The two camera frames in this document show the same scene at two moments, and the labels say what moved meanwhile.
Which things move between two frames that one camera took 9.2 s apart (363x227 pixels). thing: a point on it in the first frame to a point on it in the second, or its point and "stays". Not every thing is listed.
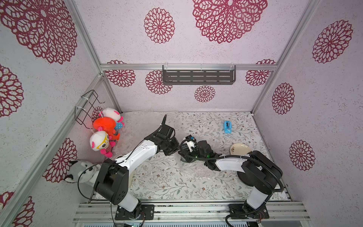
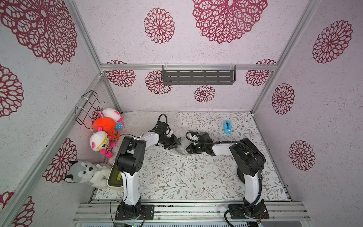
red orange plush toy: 107,125 stays
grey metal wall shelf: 197,74 stays
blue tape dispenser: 228,126 stays
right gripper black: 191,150 to 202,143
